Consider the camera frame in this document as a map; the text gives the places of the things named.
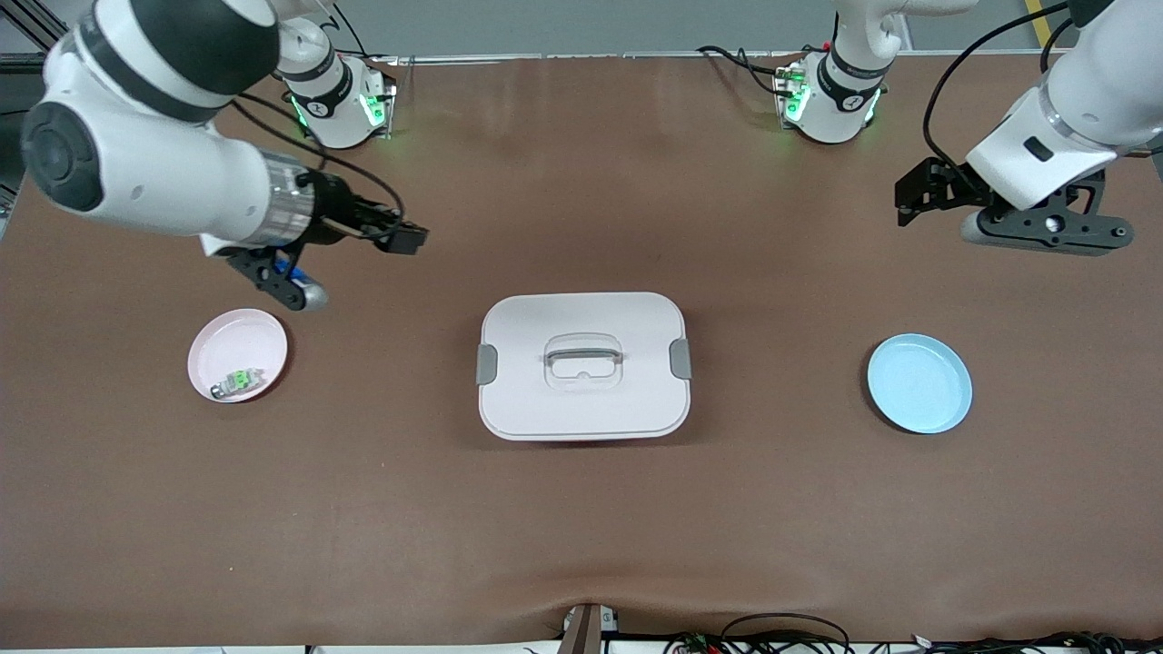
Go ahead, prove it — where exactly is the black base cable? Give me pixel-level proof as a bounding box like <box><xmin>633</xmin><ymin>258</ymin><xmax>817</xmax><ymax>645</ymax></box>
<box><xmin>329</xmin><ymin>5</ymin><xmax>370</xmax><ymax>58</ymax></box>
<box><xmin>697</xmin><ymin>44</ymin><xmax>784</xmax><ymax>96</ymax></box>

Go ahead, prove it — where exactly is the light blue round plate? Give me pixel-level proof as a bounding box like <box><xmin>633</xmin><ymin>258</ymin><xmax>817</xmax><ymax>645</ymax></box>
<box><xmin>866</xmin><ymin>333</ymin><xmax>974</xmax><ymax>435</ymax></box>

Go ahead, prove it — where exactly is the white lidded storage box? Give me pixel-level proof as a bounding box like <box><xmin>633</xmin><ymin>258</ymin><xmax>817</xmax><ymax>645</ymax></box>
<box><xmin>476</xmin><ymin>292</ymin><xmax>693</xmax><ymax>442</ymax></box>

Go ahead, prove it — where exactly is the green and grey switch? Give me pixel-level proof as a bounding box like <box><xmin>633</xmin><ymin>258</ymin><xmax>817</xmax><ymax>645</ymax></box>
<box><xmin>211</xmin><ymin>368</ymin><xmax>264</xmax><ymax>401</ymax></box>

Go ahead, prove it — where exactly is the black right base cable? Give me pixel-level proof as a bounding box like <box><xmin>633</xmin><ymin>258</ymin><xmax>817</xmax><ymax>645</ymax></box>
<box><xmin>329</xmin><ymin>5</ymin><xmax>370</xmax><ymax>58</ymax></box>

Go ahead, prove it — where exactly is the black left base cable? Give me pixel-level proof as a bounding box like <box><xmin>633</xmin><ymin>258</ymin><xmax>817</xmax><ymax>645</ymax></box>
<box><xmin>697</xmin><ymin>44</ymin><xmax>784</xmax><ymax>96</ymax></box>

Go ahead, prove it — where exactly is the aluminium table frame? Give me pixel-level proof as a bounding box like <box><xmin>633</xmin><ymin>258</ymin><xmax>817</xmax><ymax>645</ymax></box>
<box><xmin>0</xmin><ymin>0</ymin><xmax>1046</xmax><ymax>74</ymax></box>

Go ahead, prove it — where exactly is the black cable bundle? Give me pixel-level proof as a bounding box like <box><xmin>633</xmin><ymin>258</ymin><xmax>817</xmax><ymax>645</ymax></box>
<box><xmin>909</xmin><ymin>629</ymin><xmax>1163</xmax><ymax>654</ymax></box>

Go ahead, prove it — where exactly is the pale pink round plate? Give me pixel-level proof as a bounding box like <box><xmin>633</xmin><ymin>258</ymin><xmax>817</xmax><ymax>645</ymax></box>
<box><xmin>188</xmin><ymin>309</ymin><xmax>289</xmax><ymax>403</ymax></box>

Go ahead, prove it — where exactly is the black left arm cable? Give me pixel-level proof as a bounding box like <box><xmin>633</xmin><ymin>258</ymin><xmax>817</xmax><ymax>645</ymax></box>
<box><xmin>923</xmin><ymin>0</ymin><xmax>1075</xmax><ymax>178</ymax></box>

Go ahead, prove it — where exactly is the black looped cable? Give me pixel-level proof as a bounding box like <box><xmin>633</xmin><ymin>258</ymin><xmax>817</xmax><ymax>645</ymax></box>
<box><xmin>668</xmin><ymin>613</ymin><xmax>851</xmax><ymax>654</ymax></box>

